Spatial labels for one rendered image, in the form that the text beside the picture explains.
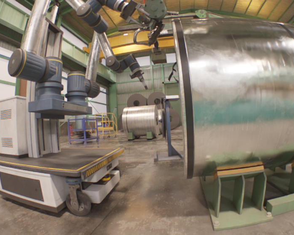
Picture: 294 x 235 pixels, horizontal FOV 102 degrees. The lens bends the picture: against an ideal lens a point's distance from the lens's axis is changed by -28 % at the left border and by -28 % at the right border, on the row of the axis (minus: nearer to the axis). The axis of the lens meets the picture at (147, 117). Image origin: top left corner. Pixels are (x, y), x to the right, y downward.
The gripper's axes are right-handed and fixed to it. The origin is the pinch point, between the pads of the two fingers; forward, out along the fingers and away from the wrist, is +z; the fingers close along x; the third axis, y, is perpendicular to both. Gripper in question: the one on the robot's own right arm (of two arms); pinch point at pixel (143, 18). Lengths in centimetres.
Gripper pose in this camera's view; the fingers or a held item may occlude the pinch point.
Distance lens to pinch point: 105.8
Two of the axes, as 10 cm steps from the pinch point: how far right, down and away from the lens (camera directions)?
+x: 5.7, -6.9, -4.6
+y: -2.3, 4.0, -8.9
